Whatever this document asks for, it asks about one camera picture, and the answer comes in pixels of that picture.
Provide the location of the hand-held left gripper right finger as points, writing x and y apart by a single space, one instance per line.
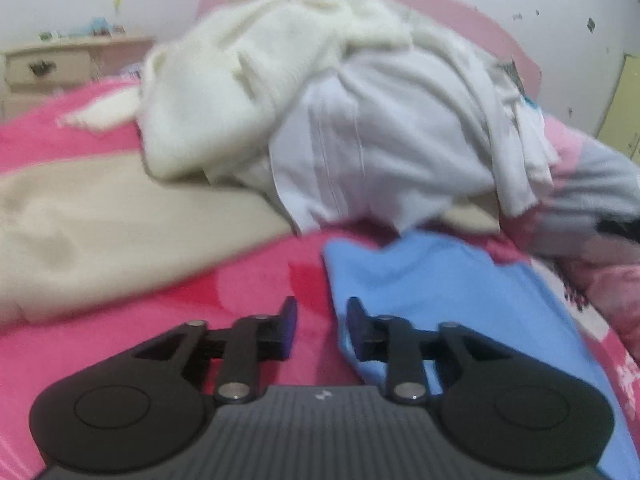
355 330

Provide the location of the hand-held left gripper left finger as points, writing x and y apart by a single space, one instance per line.
289 329

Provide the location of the blue sweatshirt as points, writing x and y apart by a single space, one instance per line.
450 280

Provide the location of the white shirt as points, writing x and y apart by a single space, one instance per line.
390 150

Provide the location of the pink floral blanket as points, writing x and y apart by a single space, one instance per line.
100 350

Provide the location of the beige garment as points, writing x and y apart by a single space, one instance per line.
100 230

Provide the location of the cream knit sweater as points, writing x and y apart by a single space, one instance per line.
215 85

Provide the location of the pink grey quilt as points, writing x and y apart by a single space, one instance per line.
590 180

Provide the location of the teal striped cloth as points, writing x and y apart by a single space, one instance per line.
530 102

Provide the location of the pink bed headboard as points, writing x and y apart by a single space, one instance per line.
465 15

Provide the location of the pale yellow cabinet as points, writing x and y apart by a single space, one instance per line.
622 110

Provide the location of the cream nightstand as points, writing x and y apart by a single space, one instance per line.
60 65

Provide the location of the blue paper sheet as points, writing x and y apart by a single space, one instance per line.
97 25

